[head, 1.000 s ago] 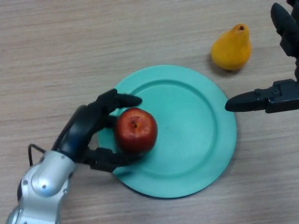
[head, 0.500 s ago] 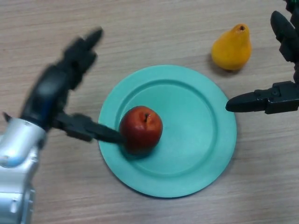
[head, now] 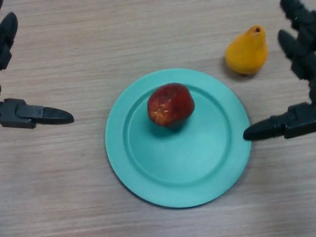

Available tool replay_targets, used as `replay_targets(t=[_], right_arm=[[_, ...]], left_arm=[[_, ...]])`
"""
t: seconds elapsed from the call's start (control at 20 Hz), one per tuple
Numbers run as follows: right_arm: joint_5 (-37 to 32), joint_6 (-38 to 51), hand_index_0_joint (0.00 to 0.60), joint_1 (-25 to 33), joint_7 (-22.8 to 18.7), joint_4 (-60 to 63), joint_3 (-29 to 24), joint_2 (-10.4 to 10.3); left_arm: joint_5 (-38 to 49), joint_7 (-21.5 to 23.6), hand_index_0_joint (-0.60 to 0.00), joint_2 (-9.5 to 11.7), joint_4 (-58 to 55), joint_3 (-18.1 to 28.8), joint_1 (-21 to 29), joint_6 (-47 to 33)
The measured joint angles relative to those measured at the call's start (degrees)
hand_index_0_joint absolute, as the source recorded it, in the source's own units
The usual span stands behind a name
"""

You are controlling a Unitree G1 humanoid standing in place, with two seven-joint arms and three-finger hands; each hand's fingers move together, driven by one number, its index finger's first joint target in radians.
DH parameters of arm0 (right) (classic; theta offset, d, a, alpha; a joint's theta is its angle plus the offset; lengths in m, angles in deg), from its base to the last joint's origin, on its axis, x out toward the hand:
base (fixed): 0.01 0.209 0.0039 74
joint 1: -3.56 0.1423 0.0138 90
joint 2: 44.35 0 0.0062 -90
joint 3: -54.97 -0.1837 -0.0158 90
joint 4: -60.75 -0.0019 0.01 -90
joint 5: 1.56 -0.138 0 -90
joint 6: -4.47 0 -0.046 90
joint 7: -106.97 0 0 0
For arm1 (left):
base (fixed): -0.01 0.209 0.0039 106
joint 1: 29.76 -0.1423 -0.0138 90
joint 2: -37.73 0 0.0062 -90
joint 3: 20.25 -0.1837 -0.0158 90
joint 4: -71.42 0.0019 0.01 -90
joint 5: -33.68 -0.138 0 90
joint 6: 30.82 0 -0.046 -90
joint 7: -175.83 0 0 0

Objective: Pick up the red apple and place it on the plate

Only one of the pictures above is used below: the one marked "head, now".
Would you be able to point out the green round plate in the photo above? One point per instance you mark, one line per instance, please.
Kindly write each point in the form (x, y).
(180, 163)

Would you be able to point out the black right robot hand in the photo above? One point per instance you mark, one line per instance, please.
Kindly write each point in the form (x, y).
(301, 118)

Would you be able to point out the red apple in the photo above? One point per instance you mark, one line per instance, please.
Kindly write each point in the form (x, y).
(170, 106)

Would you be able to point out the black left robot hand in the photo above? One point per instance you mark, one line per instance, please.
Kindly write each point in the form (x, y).
(17, 113)

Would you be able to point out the yellow pear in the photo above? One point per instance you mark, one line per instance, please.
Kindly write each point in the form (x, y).
(247, 53)

